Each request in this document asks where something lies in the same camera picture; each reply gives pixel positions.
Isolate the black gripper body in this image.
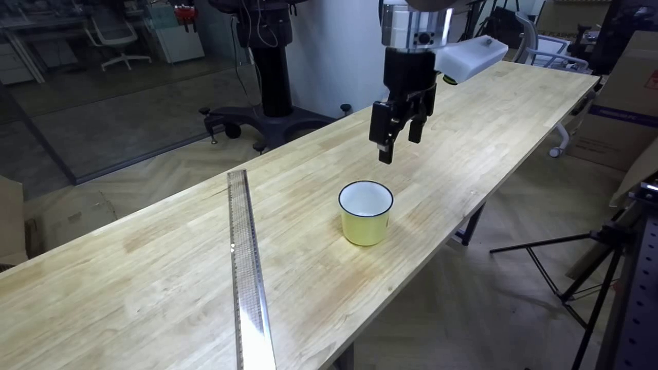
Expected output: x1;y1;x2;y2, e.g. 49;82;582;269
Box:
381;46;441;110

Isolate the yellow enamel cup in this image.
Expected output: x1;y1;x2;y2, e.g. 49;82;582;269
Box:
335;180;398;249

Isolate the black table leg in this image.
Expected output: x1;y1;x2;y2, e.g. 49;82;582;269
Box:
453;204;487;249

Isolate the white rolling chair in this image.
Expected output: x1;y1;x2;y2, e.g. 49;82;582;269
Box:
514;12;593;160

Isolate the large cardboard box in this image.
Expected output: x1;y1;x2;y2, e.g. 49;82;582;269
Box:
569;30;658;175

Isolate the black tripod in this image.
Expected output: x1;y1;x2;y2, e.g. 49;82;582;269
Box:
487;182;658;370

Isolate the white office cabinet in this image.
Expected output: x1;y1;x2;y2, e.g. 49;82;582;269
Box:
145;5;208;67

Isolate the red office object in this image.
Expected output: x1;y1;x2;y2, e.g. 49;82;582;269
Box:
174;3;200;27

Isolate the black perforated rack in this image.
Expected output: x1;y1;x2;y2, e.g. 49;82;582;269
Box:
595;204;658;370

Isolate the white office chair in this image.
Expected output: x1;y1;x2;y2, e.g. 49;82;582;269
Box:
83;11;155;74

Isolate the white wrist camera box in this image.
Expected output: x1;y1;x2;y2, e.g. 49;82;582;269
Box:
434;34;513;87

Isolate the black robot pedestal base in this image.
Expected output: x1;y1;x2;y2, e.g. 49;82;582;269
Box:
198;41;356;154

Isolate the metal rail strip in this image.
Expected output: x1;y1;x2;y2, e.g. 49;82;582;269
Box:
226;169;280;370

